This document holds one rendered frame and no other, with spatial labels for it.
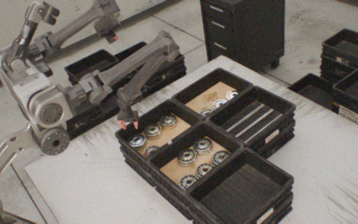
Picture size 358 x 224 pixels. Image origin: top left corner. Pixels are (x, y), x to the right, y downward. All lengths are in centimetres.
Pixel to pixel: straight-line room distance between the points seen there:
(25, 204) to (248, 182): 199
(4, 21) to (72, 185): 274
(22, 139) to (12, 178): 168
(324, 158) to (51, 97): 142
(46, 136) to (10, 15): 295
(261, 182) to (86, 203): 92
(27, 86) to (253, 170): 111
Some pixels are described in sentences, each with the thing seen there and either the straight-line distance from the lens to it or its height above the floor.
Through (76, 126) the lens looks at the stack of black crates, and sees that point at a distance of 308.
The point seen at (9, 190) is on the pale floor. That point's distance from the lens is 363.
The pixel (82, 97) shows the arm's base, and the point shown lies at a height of 145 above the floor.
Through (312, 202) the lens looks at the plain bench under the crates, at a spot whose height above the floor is 70.
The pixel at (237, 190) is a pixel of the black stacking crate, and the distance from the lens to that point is 196.
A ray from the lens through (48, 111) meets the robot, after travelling 160.
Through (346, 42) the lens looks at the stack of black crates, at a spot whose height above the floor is 49.
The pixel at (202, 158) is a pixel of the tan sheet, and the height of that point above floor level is 83.
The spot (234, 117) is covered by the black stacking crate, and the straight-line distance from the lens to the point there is 232.
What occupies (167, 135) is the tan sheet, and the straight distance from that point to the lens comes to 227.
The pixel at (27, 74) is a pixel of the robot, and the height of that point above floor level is 153.
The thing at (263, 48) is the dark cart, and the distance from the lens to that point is 382.
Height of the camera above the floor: 235
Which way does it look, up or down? 39 degrees down
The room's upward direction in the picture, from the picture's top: 11 degrees counter-clockwise
